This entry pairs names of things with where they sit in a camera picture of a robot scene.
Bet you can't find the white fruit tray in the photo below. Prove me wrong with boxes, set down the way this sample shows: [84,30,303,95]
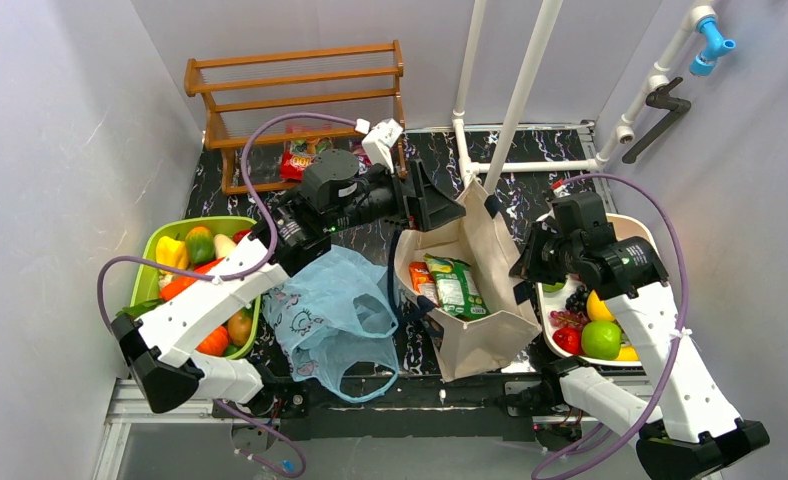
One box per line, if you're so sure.
[535,213,655,358]

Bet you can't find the red chili pepper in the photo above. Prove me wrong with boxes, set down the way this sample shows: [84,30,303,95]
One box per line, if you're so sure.
[232,228,251,244]

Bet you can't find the orange bell pepper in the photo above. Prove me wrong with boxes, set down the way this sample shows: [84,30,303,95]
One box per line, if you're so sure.
[196,326,231,357]

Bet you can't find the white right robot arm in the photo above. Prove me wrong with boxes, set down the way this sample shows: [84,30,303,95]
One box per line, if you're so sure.
[506,192,770,479]

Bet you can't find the red snack bag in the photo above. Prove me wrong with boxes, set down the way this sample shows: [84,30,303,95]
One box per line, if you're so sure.
[279,137,333,181]

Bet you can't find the blue pipe valve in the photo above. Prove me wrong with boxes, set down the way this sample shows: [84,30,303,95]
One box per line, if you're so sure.
[689,16,737,77]

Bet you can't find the green vegetable basket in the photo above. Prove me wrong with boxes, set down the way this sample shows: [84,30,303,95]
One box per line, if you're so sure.
[128,215,263,362]

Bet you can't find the green orange mango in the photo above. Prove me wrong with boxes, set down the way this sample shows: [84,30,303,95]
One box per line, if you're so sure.
[184,226,216,266]

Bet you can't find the green Fox's candy bag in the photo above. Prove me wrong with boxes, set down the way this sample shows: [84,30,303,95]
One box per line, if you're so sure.
[423,254,490,322]

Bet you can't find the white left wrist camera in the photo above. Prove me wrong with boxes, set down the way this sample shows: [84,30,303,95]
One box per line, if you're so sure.
[354,118,403,173]

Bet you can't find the yellow banana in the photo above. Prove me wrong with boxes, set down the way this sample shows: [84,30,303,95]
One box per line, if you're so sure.
[615,345,640,362]

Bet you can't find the purple Fox's candy bag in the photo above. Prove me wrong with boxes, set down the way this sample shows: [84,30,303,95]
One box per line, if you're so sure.
[349,142,372,175]

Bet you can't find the brown potato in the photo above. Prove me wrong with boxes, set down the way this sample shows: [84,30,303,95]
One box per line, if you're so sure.
[226,310,253,347]

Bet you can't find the orange carrot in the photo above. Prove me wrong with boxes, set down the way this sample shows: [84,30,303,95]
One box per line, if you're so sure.
[159,258,222,302]

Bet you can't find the yellow bell pepper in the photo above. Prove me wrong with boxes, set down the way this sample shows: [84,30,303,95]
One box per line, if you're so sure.
[155,236,190,270]

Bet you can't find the green custard apple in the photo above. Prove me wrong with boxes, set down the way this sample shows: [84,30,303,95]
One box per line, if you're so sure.
[542,282,565,293]

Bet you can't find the wooden shelf rack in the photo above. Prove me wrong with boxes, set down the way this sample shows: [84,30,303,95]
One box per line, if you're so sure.
[183,40,405,195]

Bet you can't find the white pvc pipe frame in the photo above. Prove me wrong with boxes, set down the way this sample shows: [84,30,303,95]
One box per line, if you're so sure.
[452,1,718,190]

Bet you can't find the beige canvas tote bag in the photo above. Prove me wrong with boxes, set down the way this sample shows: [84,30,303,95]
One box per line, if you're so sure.
[388,181,542,382]

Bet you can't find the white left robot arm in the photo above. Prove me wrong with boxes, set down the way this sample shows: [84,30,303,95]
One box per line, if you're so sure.
[109,150,466,413]

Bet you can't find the green lettuce leaf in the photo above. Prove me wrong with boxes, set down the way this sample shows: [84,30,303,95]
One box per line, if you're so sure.
[115,298,165,319]

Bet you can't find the purple grapes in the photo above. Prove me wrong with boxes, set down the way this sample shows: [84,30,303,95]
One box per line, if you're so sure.
[549,285,591,331]

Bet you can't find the orange snack bag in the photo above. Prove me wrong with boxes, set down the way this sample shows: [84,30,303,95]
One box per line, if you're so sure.
[409,262,439,306]

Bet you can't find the white radish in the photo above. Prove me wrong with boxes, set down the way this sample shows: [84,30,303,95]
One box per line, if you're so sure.
[213,234,237,259]

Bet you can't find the light blue plastic bag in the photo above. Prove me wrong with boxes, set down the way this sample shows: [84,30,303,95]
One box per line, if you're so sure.
[262,246,399,404]

